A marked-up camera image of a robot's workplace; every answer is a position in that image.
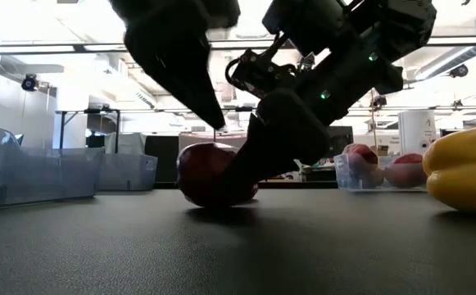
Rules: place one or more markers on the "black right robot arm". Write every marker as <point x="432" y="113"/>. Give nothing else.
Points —
<point x="409" y="24"/>

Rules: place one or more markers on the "white cylinder appliance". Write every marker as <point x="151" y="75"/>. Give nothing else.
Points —
<point x="415" y="131"/>

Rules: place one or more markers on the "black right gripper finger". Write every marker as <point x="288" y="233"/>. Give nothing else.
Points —
<point x="282" y="139"/>

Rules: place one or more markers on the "white patterned curtain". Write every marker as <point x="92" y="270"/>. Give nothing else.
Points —
<point x="192" y="138"/>

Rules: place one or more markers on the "black hanging camera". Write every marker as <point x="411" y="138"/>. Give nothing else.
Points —
<point x="459" y="70"/>
<point x="379" y="101"/>
<point x="29" y="83"/>

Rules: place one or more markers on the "black monitor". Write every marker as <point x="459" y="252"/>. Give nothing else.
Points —
<point x="342" y="141"/>

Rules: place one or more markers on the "clear plastic bin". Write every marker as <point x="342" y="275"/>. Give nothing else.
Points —
<point x="340" y="178"/>
<point x="127" y="174"/>
<point x="57" y="176"/>

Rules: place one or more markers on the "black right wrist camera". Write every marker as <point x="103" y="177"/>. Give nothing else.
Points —
<point x="262" y="75"/>

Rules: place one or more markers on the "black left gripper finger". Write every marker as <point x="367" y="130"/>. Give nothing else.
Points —
<point x="176" y="73"/>

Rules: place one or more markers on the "black table mat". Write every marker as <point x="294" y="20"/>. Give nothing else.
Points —
<point x="98" y="254"/>

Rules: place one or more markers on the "grey ventilation duct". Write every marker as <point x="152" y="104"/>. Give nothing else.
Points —
<point x="442" y="65"/>

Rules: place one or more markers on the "black cabinet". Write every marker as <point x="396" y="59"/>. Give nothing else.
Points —
<point x="161" y="160"/>

